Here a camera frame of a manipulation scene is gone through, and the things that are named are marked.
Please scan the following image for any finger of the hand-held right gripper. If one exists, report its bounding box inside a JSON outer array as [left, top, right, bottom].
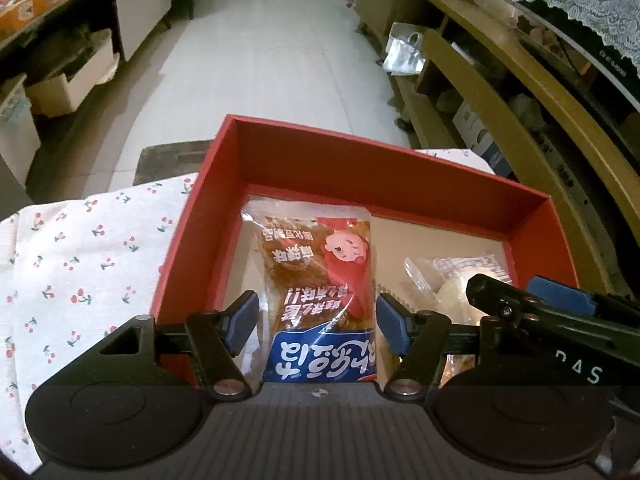
[[466, 273, 548, 322], [529, 275, 640, 318]]

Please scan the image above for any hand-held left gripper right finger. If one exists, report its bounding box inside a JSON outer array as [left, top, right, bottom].
[[376, 291, 522, 402]]

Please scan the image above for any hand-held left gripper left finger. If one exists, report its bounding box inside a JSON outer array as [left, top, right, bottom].
[[97, 290, 261, 402]]

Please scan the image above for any clear pastry packet white label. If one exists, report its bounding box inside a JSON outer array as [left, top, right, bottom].
[[402, 254, 518, 332]]

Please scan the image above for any red and blue snack packet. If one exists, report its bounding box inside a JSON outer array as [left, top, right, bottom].
[[241, 199, 381, 384]]

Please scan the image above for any red cardboard box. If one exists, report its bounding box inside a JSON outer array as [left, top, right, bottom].
[[150, 114, 581, 392]]

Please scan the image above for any white carton box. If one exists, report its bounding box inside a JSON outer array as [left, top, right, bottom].
[[451, 101, 502, 157]]

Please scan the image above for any dark mat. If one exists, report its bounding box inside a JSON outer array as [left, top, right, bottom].
[[135, 141, 217, 186]]

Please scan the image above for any cherry print tablecloth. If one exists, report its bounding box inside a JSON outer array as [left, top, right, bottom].
[[0, 147, 497, 478]]

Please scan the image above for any wooden shelf unit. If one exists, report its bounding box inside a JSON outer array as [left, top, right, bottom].
[[356, 0, 640, 297]]

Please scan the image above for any black television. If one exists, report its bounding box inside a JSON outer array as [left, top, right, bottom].
[[500, 0, 640, 113]]

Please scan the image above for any silver bag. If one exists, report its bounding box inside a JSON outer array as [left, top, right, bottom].
[[381, 22, 427, 77]]

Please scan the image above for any white open box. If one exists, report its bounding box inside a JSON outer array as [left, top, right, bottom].
[[25, 35, 122, 119]]

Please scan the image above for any white storage box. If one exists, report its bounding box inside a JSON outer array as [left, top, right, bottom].
[[0, 74, 42, 172]]

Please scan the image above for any white cabinet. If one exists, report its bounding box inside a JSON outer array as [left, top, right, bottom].
[[114, 0, 174, 62]]

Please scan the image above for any black desk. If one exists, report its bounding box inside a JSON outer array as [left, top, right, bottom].
[[0, 0, 123, 58]]

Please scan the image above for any orange cardboard box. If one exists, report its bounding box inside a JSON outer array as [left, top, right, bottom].
[[0, 0, 64, 37]]

